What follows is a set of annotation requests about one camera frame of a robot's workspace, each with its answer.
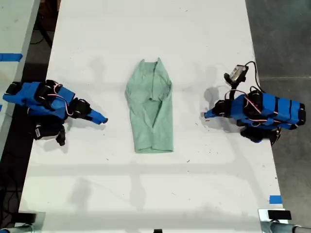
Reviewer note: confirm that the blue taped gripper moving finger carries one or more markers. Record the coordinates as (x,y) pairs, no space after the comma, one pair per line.
(97,120)
(212,115)

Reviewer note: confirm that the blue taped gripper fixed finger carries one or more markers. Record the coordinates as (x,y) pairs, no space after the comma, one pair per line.
(210,111)
(98,114)

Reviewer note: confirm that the pale green T-shirt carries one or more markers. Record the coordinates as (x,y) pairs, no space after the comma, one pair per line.
(150,116)

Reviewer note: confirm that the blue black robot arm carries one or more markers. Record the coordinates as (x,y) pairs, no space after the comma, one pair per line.
(272,109)
(41,99)

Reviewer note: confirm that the long blue tape strip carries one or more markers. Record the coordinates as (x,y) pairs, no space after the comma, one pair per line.
(11,57)

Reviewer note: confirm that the white side table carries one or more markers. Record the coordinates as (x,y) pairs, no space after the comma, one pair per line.
(12,29)

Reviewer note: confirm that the short blue tape strip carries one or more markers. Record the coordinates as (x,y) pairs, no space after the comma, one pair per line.
(275,199)

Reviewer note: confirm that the small black box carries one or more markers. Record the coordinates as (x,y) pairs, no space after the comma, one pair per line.
(279,215)
(27,217)

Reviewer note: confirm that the black silver camera box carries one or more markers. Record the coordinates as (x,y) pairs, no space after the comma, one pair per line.
(236,74)

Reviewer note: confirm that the black camera box with label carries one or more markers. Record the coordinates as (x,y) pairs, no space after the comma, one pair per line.
(45,132)

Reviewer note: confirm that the metal table bracket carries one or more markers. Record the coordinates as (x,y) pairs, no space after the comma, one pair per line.
(263,222)
(40,222)

